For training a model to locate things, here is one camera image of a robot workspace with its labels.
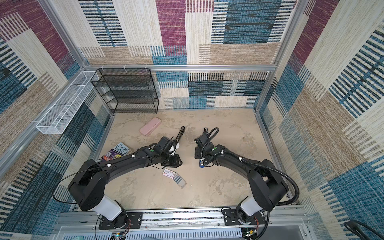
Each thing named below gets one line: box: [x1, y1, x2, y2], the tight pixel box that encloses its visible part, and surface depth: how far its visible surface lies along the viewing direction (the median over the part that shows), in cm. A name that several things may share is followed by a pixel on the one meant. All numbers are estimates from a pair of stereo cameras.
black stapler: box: [174, 126, 186, 145], surface depth 107 cm
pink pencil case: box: [139, 117, 162, 136], surface depth 110 cm
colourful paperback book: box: [101, 142, 131, 161], surface depth 97 cm
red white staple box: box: [162, 168, 176, 179], surface depth 89 cm
